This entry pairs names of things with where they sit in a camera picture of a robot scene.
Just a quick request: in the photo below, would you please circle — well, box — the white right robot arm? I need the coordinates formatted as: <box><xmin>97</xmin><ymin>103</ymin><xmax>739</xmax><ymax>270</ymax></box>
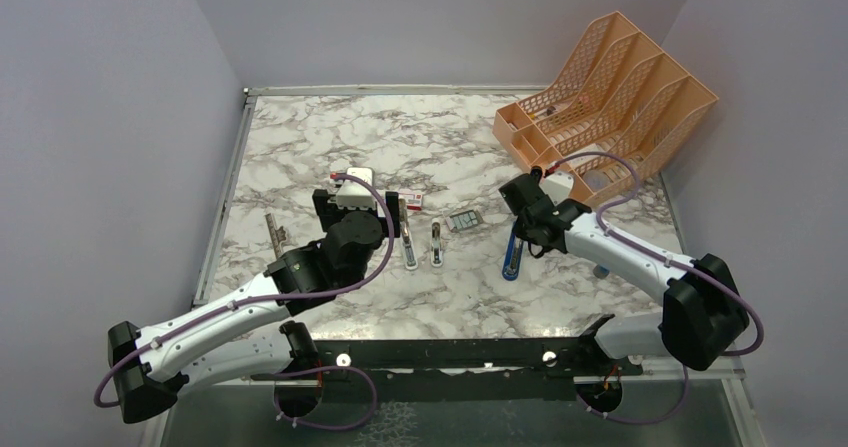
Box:
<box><xmin>499</xmin><ymin>174</ymin><xmax>752</xmax><ymax>374</ymax></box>

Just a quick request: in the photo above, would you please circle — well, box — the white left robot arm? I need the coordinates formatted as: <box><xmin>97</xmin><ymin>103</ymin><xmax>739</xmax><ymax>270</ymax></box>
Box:
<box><xmin>94</xmin><ymin>180</ymin><xmax>403</xmax><ymax>424</ymax></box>

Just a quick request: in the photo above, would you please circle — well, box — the red white staple box sleeve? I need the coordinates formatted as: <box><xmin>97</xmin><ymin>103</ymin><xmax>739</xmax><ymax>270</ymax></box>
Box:
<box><xmin>398</xmin><ymin>191</ymin><xmax>423</xmax><ymax>211</ymax></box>

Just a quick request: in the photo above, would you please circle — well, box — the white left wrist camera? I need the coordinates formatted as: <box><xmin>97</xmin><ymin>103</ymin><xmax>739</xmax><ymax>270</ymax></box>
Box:
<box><xmin>333</xmin><ymin>167</ymin><xmax>376</xmax><ymax>210</ymax></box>

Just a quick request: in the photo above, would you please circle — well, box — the staple box tray with staples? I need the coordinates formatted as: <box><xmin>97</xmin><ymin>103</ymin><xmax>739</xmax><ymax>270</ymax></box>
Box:
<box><xmin>446</xmin><ymin>210</ymin><xmax>483</xmax><ymax>232</ymax></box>

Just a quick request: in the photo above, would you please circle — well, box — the blue grey glue stick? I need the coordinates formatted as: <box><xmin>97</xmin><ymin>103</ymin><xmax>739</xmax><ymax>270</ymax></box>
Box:
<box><xmin>592</xmin><ymin>265</ymin><xmax>610</xmax><ymax>279</ymax></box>

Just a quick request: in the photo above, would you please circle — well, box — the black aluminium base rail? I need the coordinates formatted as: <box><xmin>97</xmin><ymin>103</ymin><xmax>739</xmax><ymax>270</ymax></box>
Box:
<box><xmin>252</xmin><ymin>337</ymin><xmax>681</xmax><ymax>404</ymax></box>

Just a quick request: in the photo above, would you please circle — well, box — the peach plastic desk organizer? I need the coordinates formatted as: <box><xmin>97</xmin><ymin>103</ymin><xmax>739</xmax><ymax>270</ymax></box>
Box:
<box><xmin>493</xmin><ymin>12</ymin><xmax>718</xmax><ymax>207</ymax></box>

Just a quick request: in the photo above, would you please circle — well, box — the metal stapler magazine rail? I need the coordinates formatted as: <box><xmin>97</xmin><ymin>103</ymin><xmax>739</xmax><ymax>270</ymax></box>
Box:
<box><xmin>264</xmin><ymin>213</ymin><xmax>287</xmax><ymax>259</ymax></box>

